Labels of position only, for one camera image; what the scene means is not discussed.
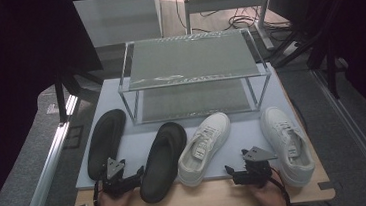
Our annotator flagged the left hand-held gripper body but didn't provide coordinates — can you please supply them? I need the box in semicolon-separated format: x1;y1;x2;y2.
99;155;141;200

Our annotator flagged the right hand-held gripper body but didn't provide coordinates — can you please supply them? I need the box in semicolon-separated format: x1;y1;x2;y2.
229;144;282;191

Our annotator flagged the black slipper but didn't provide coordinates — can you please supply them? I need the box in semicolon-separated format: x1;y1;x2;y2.
81;107;132;183
134;120;193;205

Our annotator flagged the white sneaker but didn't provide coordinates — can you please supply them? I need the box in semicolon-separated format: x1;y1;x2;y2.
259;102;318;191
172;111;236;189

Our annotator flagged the metal two-tier shoe rack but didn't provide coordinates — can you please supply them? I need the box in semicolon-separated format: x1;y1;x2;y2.
113;25;276;127

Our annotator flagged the person's right hand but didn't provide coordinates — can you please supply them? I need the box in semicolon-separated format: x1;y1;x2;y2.
245;170;292;206

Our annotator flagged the light grey board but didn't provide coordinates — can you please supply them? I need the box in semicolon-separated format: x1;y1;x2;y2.
67;60;311;193

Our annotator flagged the dark floor hatch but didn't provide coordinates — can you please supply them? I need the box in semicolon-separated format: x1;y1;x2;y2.
62;125;87;151

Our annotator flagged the black metal stand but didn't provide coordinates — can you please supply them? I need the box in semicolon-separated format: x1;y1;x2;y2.
52;64;108;124
266;18;350;105

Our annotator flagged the black curtain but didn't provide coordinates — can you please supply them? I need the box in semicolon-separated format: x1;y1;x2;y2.
268;0;366;139
0;0;116;206

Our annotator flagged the right hand-held gripper cable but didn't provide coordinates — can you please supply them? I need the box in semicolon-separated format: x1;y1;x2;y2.
266;166;292;206

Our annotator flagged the hand-held gripper cable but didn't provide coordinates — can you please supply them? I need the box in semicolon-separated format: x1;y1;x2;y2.
266;166;292;206
91;171;110;206

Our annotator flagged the left hand-held gripper cable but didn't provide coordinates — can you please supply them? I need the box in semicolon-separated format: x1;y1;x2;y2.
91;171;110;206

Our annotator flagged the aluminium rail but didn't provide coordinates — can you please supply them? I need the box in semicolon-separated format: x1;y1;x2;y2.
312;65;366;206
6;93;89;206

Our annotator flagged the bundle of floor cables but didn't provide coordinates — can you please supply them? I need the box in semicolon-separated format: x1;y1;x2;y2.
226;7;294;37

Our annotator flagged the grey metal frame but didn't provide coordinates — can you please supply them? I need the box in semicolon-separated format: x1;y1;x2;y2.
182;0;282;58

